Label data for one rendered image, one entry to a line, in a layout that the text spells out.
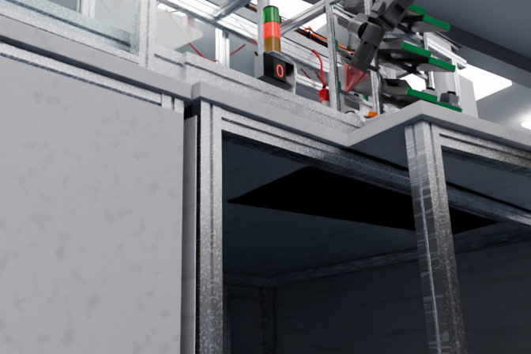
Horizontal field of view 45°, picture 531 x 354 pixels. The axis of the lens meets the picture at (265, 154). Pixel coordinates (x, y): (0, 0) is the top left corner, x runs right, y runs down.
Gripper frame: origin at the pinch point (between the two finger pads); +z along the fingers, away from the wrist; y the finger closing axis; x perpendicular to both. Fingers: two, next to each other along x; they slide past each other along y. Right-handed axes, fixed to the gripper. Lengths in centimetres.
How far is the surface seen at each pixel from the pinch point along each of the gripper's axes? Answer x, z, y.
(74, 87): 43, 11, 97
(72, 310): 64, 35, 96
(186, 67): 29, 5, 72
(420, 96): 5.0, -6.7, -25.7
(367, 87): -14.5, -1.6, -23.2
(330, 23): -40.1, -15.8, -19.6
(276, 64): -9.9, 1.7, 20.1
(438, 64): -5.5, -18.3, -40.3
